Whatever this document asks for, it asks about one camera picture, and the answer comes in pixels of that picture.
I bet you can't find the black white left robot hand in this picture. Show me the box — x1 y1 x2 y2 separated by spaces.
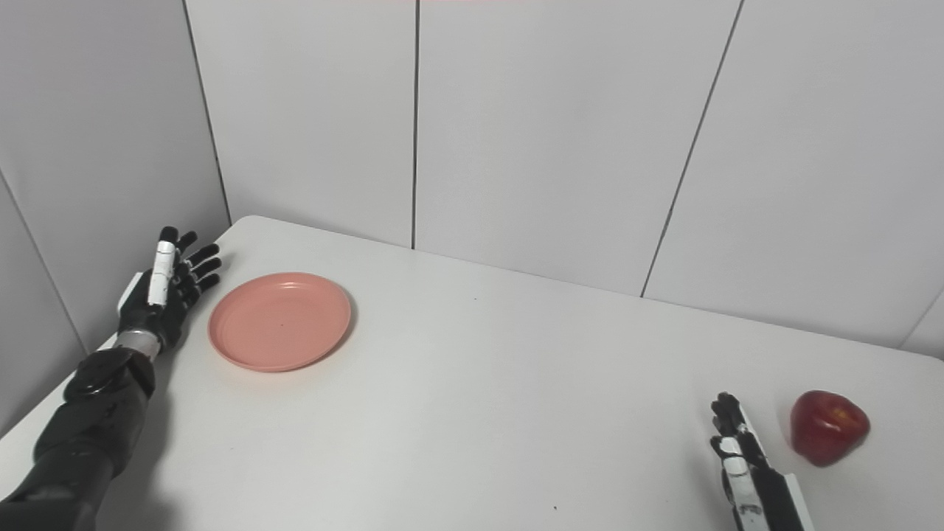
117 226 223 351

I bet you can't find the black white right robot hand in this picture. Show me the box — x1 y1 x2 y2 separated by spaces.
709 392 816 531

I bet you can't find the red apple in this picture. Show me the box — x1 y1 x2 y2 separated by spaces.
790 390 871 468

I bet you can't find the pink round plate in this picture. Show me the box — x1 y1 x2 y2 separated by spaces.
207 272 353 373

